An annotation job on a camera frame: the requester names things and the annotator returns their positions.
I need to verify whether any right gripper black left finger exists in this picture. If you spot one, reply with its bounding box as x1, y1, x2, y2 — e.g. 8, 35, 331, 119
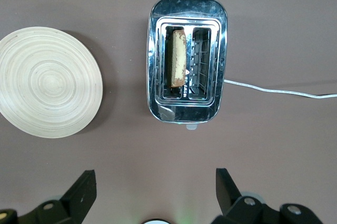
0, 169, 97, 224

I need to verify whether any chrome two-slot toaster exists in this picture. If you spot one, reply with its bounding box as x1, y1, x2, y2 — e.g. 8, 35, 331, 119
146, 0, 229, 131

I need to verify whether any brown toast slice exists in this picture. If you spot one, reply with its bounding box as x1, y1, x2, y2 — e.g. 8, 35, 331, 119
167, 30, 187, 88

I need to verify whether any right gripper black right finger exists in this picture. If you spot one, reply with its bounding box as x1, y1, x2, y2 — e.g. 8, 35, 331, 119
212, 168, 324, 224

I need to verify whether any white toaster power cable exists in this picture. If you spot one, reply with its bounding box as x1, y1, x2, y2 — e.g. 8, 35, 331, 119
223, 79, 337, 99

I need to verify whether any round wooden plate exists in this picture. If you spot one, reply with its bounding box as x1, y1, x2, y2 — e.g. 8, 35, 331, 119
0, 26, 104, 139

